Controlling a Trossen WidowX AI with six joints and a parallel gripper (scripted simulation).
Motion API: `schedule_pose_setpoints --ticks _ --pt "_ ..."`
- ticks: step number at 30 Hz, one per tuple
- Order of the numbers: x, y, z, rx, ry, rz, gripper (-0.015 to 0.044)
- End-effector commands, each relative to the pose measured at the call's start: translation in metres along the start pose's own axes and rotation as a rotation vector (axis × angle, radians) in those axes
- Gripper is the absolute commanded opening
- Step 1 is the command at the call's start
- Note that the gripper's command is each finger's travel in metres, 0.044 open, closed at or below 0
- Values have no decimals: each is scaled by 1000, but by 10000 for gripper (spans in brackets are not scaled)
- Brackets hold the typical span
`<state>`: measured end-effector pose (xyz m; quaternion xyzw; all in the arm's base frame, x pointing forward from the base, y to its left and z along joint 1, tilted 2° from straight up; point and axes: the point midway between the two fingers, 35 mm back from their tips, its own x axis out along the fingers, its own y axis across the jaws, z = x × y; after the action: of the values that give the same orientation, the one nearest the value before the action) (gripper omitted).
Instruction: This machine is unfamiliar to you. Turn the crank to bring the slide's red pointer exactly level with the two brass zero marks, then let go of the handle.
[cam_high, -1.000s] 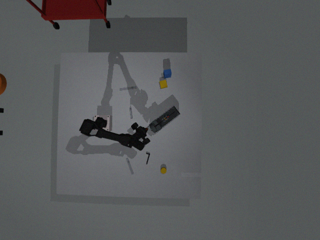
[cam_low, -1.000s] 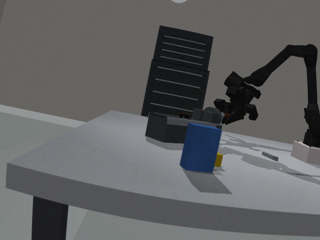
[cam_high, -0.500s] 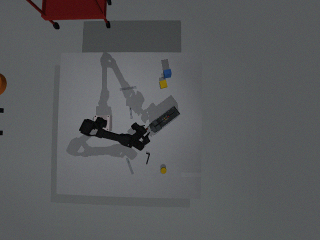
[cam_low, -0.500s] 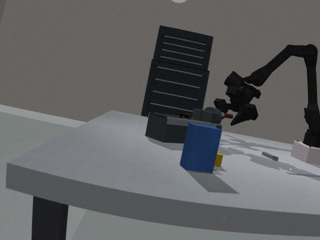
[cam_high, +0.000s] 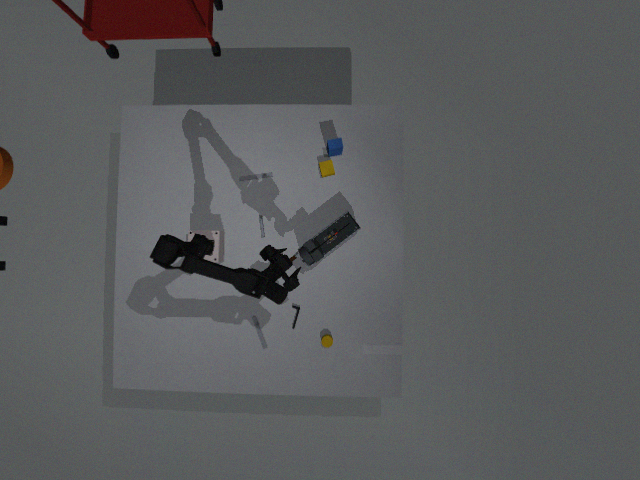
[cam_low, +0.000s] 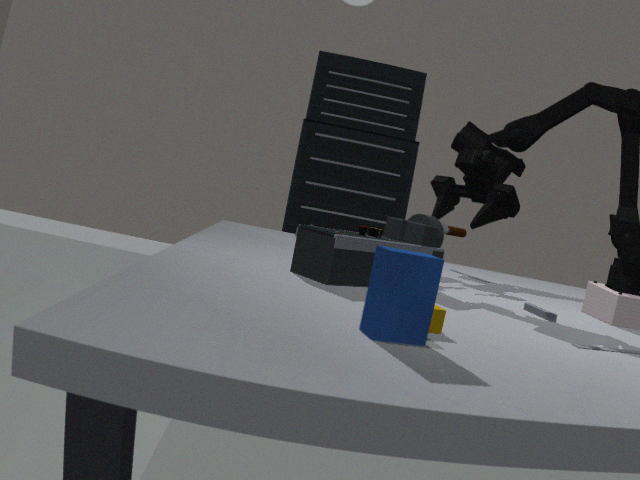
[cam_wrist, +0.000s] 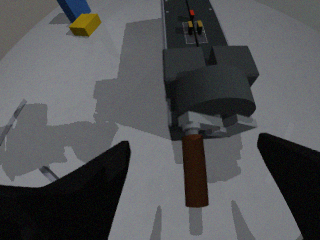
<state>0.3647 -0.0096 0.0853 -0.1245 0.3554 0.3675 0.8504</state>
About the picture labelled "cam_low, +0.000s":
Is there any yellow cube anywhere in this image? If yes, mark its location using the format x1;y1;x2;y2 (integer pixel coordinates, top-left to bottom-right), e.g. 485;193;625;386
429;305;446;334

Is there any blue block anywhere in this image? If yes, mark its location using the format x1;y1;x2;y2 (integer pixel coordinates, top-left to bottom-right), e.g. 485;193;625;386
359;245;444;346

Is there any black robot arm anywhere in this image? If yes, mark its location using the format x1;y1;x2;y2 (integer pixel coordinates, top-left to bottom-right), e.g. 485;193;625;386
451;82;640;296

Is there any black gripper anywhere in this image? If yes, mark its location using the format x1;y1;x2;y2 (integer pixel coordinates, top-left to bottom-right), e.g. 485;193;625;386
431;164;520;229

